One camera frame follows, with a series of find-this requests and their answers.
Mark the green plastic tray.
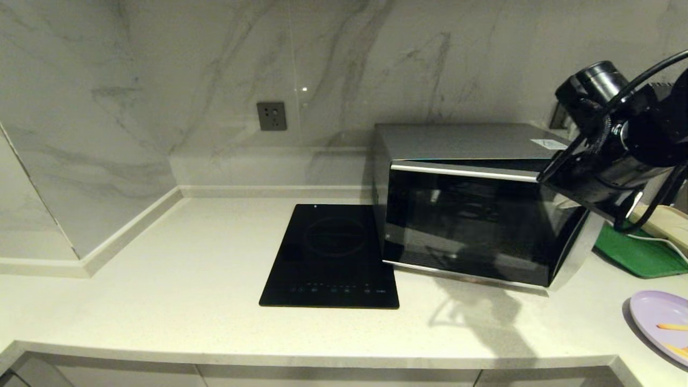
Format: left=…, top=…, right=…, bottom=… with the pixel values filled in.
left=594, top=220, right=688, bottom=280

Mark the black induction cooktop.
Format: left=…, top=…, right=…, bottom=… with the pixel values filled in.
left=259, top=204, right=400, bottom=310

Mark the white power cable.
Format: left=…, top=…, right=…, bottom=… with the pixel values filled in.
left=626, top=231, right=688, bottom=265

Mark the beige cabinet corner panel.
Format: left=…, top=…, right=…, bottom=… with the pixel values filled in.
left=10, top=353, right=76, bottom=387

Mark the lilac round plate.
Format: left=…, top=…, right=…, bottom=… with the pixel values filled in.
left=629, top=290, right=688, bottom=369

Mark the cream rectangular box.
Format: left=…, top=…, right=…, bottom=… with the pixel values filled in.
left=630, top=204, right=688, bottom=257

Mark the white paper sheet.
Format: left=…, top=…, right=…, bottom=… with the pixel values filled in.
left=530, top=138, right=569, bottom=152

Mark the grey single wall socket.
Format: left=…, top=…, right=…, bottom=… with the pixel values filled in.
left=256, top=101, right=288, bottom=132

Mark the microwave door with dark glass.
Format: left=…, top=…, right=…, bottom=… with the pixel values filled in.
left=383, top=160, right=604, bottom=290

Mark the silver microwave oven body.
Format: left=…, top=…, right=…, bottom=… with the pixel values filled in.
left=373, top=123, right=605, bottom=291

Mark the grey double wall socket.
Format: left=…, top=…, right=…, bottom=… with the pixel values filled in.
left=549, top=102, right=571, bottom=130

